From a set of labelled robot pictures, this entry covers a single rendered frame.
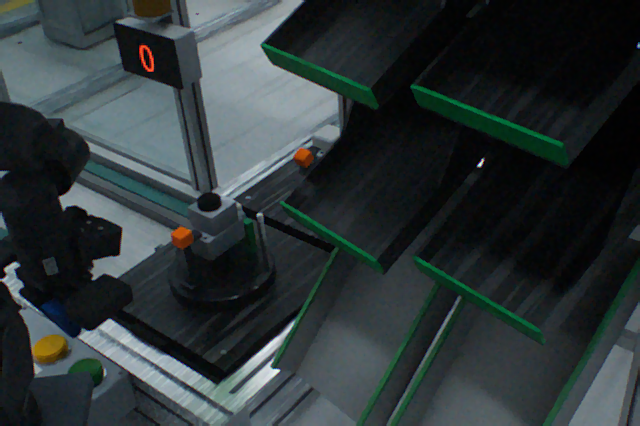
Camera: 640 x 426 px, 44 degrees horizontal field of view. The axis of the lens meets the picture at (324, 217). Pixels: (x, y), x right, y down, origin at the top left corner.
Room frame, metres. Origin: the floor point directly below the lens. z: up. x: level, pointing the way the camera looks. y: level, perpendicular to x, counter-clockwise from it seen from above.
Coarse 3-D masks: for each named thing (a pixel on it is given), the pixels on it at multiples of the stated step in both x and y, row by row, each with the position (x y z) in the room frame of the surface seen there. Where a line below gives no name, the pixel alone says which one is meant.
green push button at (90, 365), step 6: (84, 360) 0.68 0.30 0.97; (90, 360) 0.68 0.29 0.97; (96, 360) 0.68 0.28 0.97; (72, 366) 0.67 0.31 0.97; (78, 366) 0.67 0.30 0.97; (84, 366) 0.67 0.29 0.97; (90, 366) 0.67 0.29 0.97; (96, 366) 0.66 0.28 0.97; (102, 366) 0.67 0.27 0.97; (72, 372) 0.66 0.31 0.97; (90, 372) 0.66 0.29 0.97; (96, 372) 0.66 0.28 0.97; (102, 372) 0.66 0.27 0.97; (96, 378) 0.65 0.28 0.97
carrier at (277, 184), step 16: (336, 128) 1.15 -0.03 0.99; (320, 144) 1.13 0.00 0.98; (272, 176) 1.05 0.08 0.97; (288, 176) 1.05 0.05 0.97; (256, 192) 1.01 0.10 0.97; (272, 192) 1.01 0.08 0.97; (256, 208) 0.97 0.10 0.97; (272, 208) 0.96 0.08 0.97; (272, 224) 0.94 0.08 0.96; (288, 224) 0.92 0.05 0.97; (304, 240) 0.90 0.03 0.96; (320, 240) 0.88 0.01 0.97
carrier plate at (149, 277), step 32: (256, 224) 0.93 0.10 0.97; (160, 256) 0.87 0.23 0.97; (288, 256) 0.84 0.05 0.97; (320, 256) 0.84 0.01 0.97; (160, 288) 0.80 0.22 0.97; (288, 288) 0.78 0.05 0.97; (128, 320) 0.76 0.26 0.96; (160, 320) 0.74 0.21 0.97; (192, 320) 0.73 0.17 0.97; (224, 320) 0.73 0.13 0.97; (256, 320) 0.72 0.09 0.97; (288, 320) 0.73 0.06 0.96; (192, 352) 0.68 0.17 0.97; (224, 352) 0.67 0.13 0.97
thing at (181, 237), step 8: (176, 232) 0.77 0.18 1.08; (184, 232) 0.77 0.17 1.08; (192, 232) 0.78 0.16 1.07; (176, 240) 0.77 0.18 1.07; (184, 240) 0.76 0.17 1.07; (192, 240) 0.77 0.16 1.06; (184, 248) 0.77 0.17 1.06; (184, 256) 0.77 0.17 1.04; (192, 256) 0.77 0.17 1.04; (184, 264) 0.77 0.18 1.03; (192, 264) 0.77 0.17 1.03; (184, 272) 0.77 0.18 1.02; (192, 272) 0.77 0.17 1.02; (184, 280) 0.77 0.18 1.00; (192, 280) 0.77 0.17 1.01
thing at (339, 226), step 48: (336, 144) 0.67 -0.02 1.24; (384, 144) 0.67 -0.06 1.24; (432, 144) 0.64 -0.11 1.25; (480, 144) 0.61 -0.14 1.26; (288, 192) 0.63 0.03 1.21; (336, 192) 0.63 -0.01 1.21; (384, 192) 0.61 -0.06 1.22; (432, 192) 0.57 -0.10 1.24; (336, 240) 0.56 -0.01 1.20; (384, 240) 0.56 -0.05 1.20
